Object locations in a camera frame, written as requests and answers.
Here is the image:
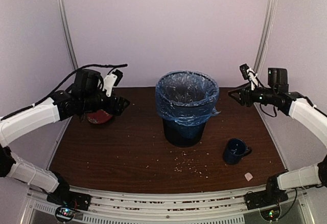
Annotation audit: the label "black mesh trash bin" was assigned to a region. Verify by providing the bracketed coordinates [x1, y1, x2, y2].
[158, 69, 218, 148]

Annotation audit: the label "blue plastic trash bag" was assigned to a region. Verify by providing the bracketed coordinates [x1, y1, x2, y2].
[155, 69, 222, 140]

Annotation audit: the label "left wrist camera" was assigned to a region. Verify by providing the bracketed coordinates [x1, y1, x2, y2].
[102, 70, 123, 97]

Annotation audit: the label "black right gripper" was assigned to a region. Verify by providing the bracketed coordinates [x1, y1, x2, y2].
[228, 81, 276, 107]

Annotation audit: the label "red floral plate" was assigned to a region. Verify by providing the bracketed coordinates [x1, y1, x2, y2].
[87, 110, 113, 124]

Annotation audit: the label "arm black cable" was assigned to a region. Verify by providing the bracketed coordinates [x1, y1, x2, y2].
[0, 63, 128, 122]
[255, 80, 327, 119]

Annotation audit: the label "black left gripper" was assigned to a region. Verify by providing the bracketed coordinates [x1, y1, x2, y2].
[81, 86, 130, 116]

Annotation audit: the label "right aluminium corner post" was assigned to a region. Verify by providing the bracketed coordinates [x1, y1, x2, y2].
[253, 0, 277, 72]

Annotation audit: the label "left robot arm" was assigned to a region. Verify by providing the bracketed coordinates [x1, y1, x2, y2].
[1, 64, 130, 206]

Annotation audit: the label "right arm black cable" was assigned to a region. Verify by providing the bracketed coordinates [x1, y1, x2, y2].
[255, 80, 327, 119]

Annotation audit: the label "left aluminium corner post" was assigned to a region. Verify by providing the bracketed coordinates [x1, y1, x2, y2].
[57, 0, 79, 70]

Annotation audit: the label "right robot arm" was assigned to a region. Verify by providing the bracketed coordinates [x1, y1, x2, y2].
[228, 64, 326, 205]

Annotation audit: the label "aluminium corner post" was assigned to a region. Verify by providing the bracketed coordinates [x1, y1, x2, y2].
[57, 0, 79, 70]
[253, 0, 277, 72]

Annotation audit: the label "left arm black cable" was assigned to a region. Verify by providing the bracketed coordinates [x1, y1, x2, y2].
[0, 63, 128, 122]

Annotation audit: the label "small pink paper scrap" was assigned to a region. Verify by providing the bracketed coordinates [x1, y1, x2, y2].
[244, 172, 253, 181]

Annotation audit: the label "dark blue mug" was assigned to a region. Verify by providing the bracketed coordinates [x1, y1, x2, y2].
[223, 138, 252, 165]

